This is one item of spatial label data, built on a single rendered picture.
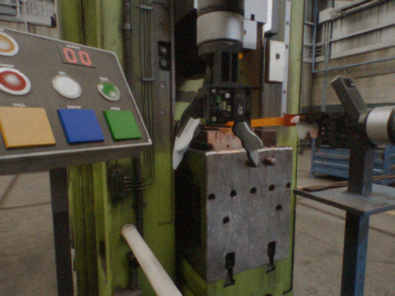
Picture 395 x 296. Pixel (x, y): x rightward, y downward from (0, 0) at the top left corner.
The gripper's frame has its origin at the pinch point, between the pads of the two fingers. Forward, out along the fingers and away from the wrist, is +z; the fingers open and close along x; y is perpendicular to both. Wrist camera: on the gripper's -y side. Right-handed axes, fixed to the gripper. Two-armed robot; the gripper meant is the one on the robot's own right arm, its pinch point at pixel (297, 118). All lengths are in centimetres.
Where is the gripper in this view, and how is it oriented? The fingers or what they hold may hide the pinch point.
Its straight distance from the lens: 77.9
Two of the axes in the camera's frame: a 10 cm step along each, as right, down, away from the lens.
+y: 0.3, 9.9, 1.1
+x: 8.9, -0.8, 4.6
